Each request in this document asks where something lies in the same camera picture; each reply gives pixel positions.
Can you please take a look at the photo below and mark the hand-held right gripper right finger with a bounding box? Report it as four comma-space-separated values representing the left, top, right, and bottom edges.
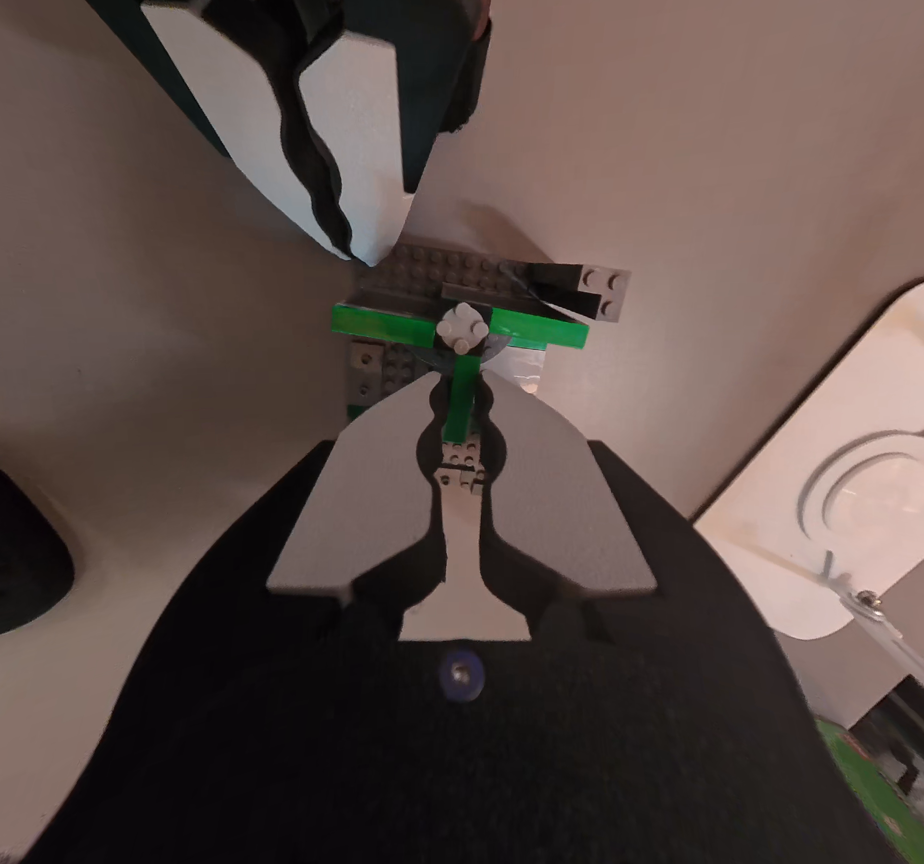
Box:
476, 372, 659, 599

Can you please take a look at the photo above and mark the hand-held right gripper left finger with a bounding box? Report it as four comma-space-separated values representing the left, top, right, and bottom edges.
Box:
266, 372, 452, 599

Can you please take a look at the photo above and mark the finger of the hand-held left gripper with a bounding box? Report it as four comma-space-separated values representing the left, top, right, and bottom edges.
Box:
139, 0, 356, 260
295, 28, 418, 267

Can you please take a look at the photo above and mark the grey green toy brick model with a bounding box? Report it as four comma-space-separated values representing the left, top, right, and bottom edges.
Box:
331, 240, 632, 497

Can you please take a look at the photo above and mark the white plastic tray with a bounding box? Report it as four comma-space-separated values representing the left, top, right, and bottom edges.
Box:
692, 283, 924, 729

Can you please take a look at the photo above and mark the black rounded object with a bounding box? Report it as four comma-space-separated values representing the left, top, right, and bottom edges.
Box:
0, 469, 76, 635

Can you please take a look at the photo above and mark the green printed box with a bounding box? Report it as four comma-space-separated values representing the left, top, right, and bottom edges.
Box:
814, 714, 924, 864

